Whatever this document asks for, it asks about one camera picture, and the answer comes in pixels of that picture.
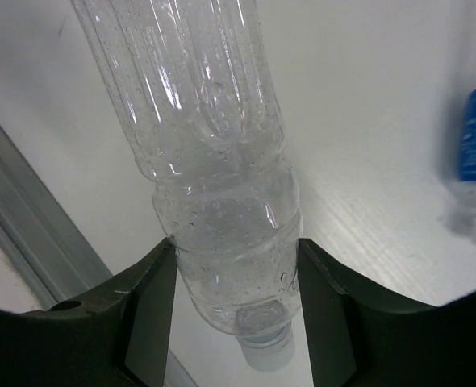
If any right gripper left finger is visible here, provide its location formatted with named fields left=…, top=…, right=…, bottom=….
left=0, top=239, right=177, bottom=386

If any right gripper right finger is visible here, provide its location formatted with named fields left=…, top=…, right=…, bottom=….
left=298, top=239, right=476, bottom=386

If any aluminium frame rail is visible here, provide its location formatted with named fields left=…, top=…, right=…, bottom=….
left=0, top=125, right=194, bottom=386

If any clear bottle diagonal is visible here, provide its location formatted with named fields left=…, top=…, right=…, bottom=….
left=73, top=1, right=302, bottom=372

